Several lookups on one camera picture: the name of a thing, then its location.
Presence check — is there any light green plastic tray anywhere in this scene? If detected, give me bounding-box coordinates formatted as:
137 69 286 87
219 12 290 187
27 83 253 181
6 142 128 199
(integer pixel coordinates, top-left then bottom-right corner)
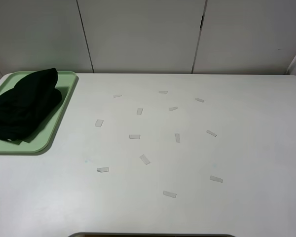
0 71 78 155

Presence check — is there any black short sleeve t-shirt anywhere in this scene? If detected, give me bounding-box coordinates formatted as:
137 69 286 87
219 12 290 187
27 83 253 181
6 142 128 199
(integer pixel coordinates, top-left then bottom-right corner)
0 68 62 141

